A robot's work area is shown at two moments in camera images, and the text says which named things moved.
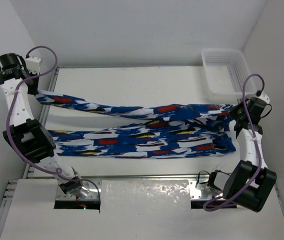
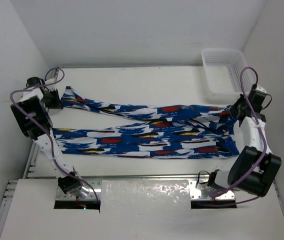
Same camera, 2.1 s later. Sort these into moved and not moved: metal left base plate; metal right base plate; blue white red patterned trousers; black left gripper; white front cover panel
Moved: black left gripper; blue white red patterned trousers
Not moved: white front cover panel; metal right base plate; metal left base plate
